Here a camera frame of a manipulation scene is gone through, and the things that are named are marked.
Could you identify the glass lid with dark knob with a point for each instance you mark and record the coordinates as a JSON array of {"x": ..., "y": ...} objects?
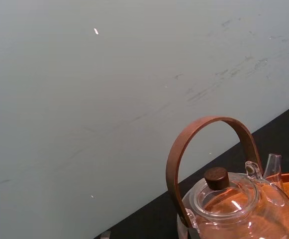
[{"x": 217, "y": 180}]

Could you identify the black table cloth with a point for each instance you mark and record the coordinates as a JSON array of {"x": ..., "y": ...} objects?
[{"x": 278, "y": 139}]

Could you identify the clear glass teapot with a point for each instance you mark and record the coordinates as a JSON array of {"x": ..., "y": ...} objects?
[{"x": 266, "y": 199}]

